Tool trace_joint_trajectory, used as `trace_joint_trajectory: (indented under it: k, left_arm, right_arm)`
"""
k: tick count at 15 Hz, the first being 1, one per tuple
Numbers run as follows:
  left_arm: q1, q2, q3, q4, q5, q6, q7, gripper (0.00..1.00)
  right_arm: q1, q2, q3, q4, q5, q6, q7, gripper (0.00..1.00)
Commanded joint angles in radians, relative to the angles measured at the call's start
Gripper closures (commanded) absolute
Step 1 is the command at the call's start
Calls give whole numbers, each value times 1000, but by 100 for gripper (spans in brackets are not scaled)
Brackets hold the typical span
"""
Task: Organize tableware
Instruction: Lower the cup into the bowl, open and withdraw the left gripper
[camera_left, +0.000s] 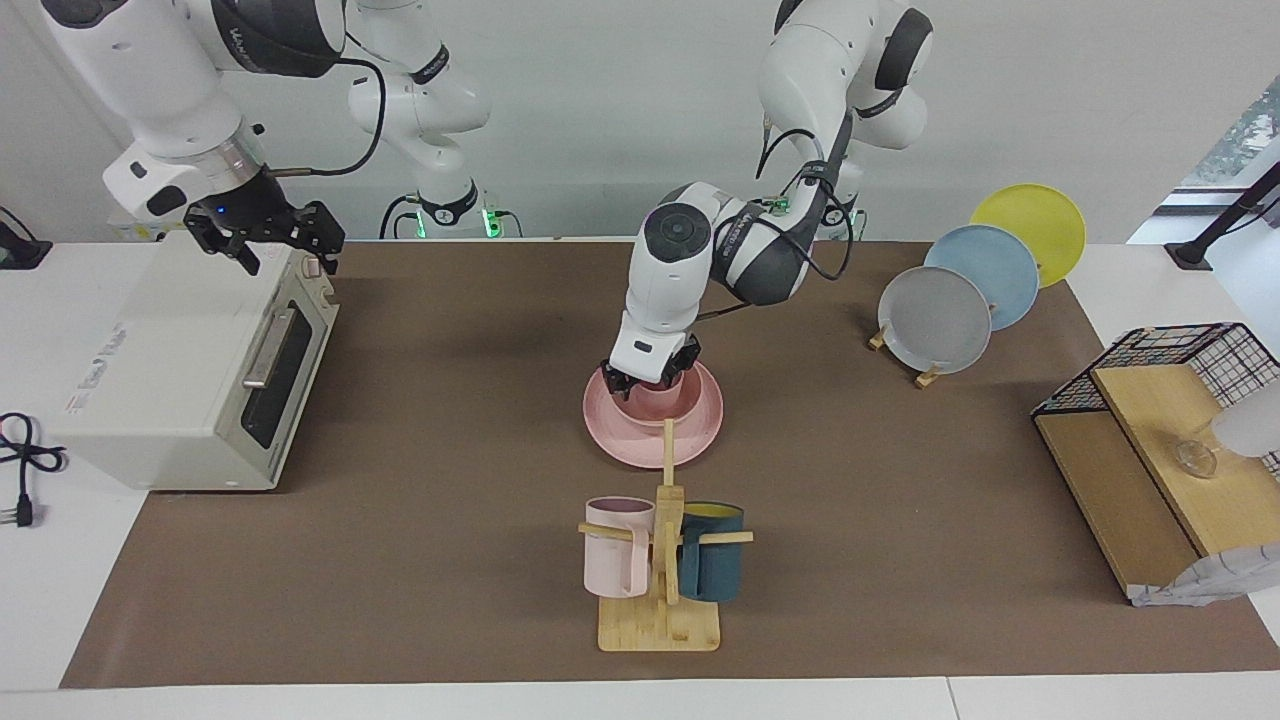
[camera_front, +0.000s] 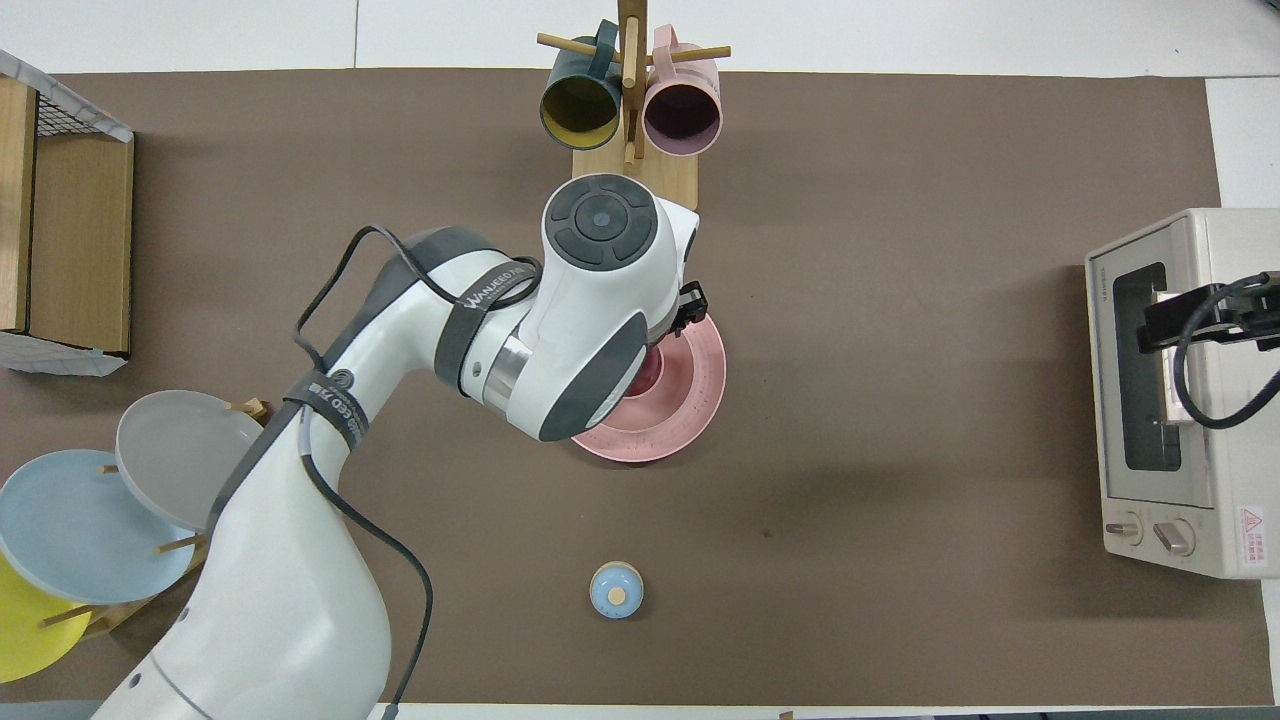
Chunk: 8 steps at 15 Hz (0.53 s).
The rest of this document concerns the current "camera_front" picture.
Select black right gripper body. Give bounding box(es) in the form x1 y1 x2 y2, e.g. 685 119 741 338
1165 272 1280 353

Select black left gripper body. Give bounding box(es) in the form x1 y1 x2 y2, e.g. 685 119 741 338
650 282 711 347

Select pink bowl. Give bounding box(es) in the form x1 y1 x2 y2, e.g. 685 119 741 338
615 335 701 426

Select pink cup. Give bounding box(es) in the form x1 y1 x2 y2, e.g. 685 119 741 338
622 345 666 401

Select white toaster oven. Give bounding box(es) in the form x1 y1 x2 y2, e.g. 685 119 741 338
1085 208 1280 580

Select pink plate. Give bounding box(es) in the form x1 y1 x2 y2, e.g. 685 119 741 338
570 310 728 464

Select wooden mug tree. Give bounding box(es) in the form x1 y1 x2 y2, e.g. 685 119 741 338
537 0 732 213

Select pink mug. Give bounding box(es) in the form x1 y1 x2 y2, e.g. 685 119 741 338
643 25 723 158

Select brown table mat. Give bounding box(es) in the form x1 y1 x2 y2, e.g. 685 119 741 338
0 68 1273 706

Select dark teal mug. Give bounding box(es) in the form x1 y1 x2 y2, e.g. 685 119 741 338
540 20 624 151

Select grey plate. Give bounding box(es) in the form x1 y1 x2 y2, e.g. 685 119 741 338
115 390 266 531

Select wooden plate rack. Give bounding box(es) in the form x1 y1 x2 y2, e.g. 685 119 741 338
40 398 269 641

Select light blue plate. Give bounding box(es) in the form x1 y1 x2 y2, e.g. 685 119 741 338
0 450 198 605

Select yellow plate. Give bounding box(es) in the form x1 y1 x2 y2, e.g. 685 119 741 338
0 552 93 684

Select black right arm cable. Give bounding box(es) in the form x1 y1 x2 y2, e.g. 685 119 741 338
1175 275 1280 431

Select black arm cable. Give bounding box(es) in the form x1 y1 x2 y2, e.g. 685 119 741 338
293 225 546 720
1175 275 1280 431

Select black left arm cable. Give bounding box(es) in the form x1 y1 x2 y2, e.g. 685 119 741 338
293 225 546 720

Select wire and wood shelf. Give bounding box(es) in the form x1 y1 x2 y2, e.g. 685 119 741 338
0 50 136 377

